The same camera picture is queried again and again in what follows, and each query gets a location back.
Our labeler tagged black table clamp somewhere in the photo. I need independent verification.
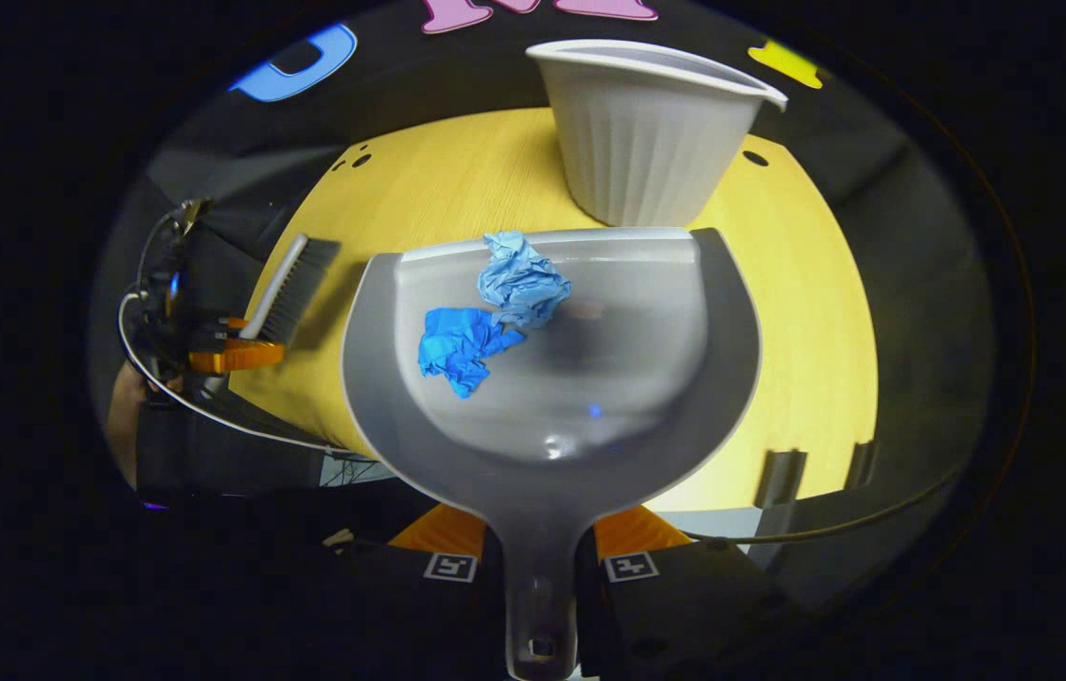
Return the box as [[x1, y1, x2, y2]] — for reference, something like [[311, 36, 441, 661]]
[[754, 448, 809, 509], [848, 439, 877, 490]]

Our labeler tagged thin black cable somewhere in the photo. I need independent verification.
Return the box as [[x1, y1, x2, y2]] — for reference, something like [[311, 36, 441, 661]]
[[684, 468, 961, 547]]

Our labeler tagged dark blue paper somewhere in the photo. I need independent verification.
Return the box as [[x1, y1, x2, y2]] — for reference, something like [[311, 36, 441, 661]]
[[417, 306, 527, 399]]

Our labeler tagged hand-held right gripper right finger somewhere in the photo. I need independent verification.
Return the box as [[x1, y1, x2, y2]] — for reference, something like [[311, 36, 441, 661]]
[[578, 505, 784, 681]]

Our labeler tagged wooden desktop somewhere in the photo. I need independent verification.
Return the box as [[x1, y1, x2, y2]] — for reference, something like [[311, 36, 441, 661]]
[[230, 107, 880, 513]]

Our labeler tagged light blue paper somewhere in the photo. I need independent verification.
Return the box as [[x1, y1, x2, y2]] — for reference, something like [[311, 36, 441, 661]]
[[478, 230, 572, 330]]

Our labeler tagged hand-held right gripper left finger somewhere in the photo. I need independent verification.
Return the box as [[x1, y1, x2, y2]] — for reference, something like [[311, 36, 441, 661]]
[[329, 502, 507, 681]]

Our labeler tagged white ribbed garbage bin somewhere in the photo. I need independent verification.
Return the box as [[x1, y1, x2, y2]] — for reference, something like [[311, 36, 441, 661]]
[[526, 39, 790, 228]]

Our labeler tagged grey dustpan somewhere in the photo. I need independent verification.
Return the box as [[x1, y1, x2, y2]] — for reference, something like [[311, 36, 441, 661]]
[[341, 227, 763, 681]]

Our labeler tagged small grey broom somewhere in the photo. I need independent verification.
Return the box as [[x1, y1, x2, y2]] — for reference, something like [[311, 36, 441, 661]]
[[201, 234, 342, 398]]

